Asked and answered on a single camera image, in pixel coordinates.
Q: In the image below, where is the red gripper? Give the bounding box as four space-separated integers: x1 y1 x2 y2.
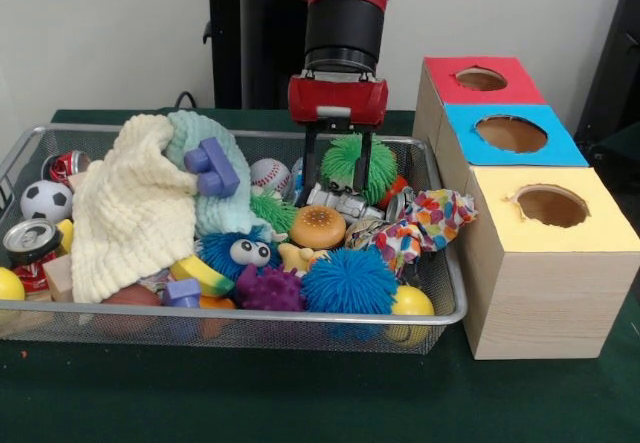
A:
287 75 390 207

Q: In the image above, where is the yellow plush duck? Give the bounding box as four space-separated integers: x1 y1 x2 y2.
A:
277 242 329 275

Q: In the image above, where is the mint green muslin cloth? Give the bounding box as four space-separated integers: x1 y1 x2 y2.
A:
164 110 274 239

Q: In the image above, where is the cream muslin cloth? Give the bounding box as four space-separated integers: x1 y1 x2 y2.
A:
71 113 199 304

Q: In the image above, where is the wooden box with three holes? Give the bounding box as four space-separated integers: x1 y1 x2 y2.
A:
412 55 640 362

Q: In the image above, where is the large green spiky ball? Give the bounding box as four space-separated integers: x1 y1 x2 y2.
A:
319 135 397 208

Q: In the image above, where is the toy hamburger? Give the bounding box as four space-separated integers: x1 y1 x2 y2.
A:
288 205 347 251

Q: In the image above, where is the white baseball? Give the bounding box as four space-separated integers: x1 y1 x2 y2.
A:
249 157 293 195

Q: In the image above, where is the colourful dotted cloth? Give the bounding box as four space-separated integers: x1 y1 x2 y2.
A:
372 188 479 275

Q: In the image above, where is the blue spiky rubber ball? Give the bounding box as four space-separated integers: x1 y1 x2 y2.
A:
301 247 400 314

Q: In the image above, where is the purple plastic building block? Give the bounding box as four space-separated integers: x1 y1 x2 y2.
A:
183 136 241 198

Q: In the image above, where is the purple spiky rubber ball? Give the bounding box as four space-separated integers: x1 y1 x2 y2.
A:
235 263 307 312

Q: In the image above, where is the blue fuzzy toy with eyes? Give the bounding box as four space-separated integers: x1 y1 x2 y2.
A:
195 230 281 282

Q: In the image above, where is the dark green tablecloth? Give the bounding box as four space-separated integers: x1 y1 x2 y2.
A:
0 107 640 443

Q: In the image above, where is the black and white soccer ball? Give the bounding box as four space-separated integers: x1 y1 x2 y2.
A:
19 180 75 224

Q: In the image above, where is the black chair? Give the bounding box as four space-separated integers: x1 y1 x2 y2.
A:
573 0 640 204

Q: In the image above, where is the silver wire mesh bin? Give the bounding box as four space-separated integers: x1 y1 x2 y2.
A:
0 123 469 355

